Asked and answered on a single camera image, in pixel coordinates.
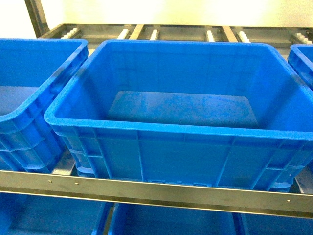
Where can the blue storage crate centre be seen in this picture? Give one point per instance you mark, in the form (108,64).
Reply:
(229,115)

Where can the blue storage crate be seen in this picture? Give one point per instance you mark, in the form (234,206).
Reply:
(229,115)
(301,60)
(32,74)

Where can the blue storage crate left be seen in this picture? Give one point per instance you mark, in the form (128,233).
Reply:
(32,74)

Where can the blue lower crate far right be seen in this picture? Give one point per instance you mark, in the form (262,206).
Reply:
(252,224)

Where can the metal shelf rack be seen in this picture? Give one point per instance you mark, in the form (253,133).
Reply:
(153,194)

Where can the blue storage crate far right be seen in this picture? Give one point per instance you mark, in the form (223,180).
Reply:
(301,60)

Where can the blue lower crate left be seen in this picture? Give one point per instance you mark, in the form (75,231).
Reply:
(39,215)

